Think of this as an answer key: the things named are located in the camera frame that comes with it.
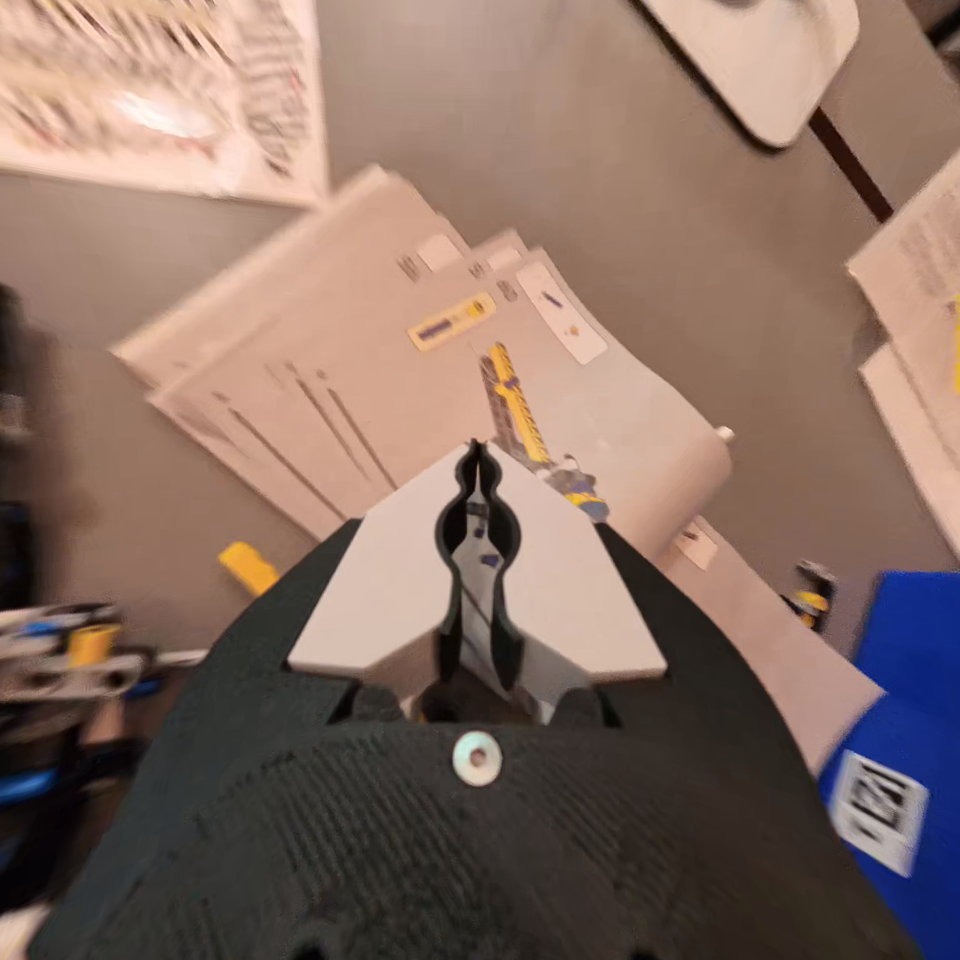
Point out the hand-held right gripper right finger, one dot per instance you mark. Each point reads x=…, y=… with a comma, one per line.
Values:
x=585, y=600

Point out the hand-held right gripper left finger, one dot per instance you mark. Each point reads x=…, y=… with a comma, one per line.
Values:
x=375, y=600

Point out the lego instruction booklet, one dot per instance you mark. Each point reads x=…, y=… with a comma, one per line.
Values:
x=360, y=337

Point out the lego gearbox model assembly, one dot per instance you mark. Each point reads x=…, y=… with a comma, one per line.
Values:
x=90, y=645

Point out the yellow lego beam white connector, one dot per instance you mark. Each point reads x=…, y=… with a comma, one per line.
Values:
x=251, y=568

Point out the small yellow grey lego piece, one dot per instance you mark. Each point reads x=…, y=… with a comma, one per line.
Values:
x=810, y=600

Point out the loose paper instruction sheet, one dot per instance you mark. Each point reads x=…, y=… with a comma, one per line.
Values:
x=922, y=300

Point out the zebra striped sticker sheet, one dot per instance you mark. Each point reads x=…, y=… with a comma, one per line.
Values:
x=150, y=90

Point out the white rounded panel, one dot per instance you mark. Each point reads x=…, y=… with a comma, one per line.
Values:
x=765, y=67

